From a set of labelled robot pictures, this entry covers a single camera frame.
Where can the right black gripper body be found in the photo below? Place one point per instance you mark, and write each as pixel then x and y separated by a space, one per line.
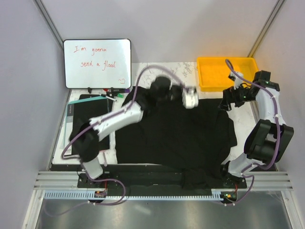
pixel 240 95

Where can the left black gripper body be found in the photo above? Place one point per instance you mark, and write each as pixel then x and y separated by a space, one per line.
pixel 176 93

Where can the black long sleeve shirt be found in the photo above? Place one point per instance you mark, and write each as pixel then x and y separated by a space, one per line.
pixel 196 141

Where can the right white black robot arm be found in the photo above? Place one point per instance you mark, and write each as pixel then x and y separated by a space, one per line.
pixel 270 137

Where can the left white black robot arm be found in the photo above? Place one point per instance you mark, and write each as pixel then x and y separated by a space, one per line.
pixel 85 138

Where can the yellow plastic bin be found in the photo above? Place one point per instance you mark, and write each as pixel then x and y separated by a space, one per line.
pixel 213 72

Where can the white whiteboard with red writing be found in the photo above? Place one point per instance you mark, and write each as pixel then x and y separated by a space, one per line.
pixel 97 63

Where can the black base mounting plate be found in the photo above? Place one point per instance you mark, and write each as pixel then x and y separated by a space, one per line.
pixel 152 179

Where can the teal and white packaging board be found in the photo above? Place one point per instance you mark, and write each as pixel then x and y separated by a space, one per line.
pixel 69 121

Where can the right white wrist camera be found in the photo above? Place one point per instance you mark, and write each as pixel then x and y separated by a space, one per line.
pixel 237 78

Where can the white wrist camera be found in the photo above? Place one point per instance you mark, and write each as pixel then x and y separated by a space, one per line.
pixel 237 78
pixel 190 97

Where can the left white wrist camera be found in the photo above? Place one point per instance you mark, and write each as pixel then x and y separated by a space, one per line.
pixel 190 97

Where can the white slotted cable duct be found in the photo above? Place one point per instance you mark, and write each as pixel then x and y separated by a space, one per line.
pixel 106 195

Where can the aluminium frame rail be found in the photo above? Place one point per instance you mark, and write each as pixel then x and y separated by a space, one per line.
pixel 263 181

